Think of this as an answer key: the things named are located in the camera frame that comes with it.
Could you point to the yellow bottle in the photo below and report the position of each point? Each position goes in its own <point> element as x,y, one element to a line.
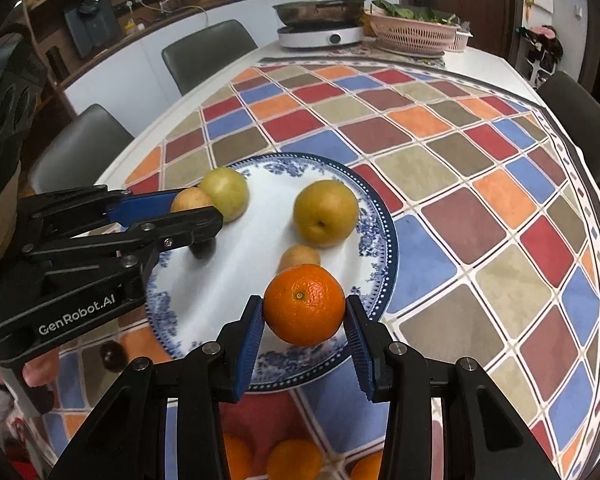
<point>128,26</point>

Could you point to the dark plum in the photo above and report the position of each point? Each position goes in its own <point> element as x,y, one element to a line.
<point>113,356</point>
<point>203,251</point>

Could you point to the large orange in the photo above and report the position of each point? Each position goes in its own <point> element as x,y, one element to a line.
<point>305,310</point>

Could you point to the black water dispenser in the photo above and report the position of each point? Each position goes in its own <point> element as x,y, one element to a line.
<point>92,27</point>

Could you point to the large yellow pear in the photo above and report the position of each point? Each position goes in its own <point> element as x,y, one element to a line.
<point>325,212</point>

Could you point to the colourful checkered tablecloth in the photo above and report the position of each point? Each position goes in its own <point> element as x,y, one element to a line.
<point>455,220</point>

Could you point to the steel pan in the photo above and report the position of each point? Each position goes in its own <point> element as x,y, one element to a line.
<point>320,10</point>

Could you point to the small pink plastic basket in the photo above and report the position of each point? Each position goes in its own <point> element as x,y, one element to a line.
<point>461,41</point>

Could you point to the small orange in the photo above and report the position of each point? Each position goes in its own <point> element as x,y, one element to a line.
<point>237,457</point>
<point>294,461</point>
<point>367,469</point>

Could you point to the green pear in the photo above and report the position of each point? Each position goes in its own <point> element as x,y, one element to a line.
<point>227,191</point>

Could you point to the green leafy vegetables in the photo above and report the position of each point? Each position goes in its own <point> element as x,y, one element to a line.
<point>410,11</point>

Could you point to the small brown fruit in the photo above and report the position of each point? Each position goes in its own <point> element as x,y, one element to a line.
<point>190,200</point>
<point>298,256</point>

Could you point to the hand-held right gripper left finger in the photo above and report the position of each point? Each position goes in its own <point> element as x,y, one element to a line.
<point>247,350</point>

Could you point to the grey dining chair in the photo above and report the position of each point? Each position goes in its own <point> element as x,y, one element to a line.
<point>80,145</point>
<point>207,52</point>
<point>575,110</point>

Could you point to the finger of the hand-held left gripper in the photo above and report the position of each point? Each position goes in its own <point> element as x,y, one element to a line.
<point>190,225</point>
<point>140,205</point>

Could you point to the blue-rimmed white plate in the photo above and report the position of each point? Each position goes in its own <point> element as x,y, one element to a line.
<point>260,240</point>

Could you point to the white induction cooker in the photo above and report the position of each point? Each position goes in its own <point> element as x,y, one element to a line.
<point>320,37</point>

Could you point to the pink and black bags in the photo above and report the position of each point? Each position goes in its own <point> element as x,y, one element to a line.
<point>540,52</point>

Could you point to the tan cloth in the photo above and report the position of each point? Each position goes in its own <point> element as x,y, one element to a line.
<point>0,230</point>

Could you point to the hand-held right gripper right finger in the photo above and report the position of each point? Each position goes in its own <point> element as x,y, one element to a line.
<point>360,355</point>

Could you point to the black thermos bottle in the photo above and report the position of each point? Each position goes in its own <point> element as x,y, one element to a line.
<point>56,62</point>

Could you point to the white lower cabinets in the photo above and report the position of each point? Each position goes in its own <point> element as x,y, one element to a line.
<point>145,55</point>

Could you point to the person's left hand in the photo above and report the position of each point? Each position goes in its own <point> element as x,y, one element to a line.
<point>42,369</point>

